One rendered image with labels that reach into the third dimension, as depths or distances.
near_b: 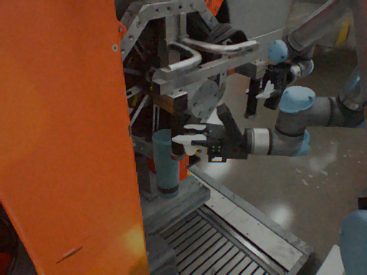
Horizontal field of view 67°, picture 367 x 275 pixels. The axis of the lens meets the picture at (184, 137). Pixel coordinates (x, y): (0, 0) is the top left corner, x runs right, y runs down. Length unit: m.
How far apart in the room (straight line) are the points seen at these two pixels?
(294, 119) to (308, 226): 1.06
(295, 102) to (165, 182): 0.52
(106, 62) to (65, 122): 0.08
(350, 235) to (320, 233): 1.34
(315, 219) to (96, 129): 1.55
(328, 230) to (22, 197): 1.58
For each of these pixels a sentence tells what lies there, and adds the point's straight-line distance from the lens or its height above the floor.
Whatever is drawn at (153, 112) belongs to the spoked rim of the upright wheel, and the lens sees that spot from 1.11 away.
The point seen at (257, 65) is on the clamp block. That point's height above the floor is 0.95.
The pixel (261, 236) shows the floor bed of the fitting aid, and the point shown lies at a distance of 1.50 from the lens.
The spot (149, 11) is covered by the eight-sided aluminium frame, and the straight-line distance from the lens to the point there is 0.86.
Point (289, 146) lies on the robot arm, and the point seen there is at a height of 0.82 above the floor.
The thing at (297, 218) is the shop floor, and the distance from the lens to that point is 1.74.
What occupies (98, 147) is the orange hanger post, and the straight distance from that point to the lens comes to 0.35.
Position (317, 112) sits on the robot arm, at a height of 0.92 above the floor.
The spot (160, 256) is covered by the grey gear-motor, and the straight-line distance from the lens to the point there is 1.01.
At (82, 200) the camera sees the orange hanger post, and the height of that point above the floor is 0.99.
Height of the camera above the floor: 1.25
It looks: 34 degrees down
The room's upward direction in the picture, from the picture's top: straight up
